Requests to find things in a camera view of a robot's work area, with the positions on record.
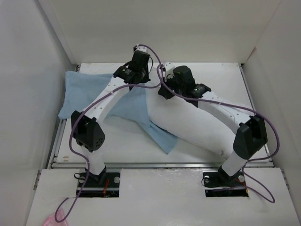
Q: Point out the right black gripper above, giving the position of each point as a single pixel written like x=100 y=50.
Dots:
x=164 y=92

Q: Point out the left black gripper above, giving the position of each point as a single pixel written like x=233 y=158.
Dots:
x=146 y=79

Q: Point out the white pillow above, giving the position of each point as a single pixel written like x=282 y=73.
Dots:
x=189 y=123

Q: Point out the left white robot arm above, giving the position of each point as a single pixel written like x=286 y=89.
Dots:
x=88 y=132

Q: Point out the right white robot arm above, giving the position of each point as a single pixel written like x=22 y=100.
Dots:
x=249 y=130

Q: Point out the pink cloth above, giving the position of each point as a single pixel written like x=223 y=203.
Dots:
x=50 y=221

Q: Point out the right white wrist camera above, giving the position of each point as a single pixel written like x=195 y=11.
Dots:
x=168 y=69

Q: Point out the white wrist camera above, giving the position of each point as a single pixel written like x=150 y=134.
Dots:
x=140 y=48
x=168 y=69

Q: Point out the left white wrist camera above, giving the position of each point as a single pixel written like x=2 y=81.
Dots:
x=140 y=48

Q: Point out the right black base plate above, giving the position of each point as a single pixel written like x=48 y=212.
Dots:
x=215 y=186

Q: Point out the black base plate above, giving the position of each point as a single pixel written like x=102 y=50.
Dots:
x=107 y=187
x=215 y=186

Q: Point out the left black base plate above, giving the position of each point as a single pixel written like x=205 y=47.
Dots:
x=107 y=187

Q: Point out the aluminium front rail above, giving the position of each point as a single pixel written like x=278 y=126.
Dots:
x=56 y=165

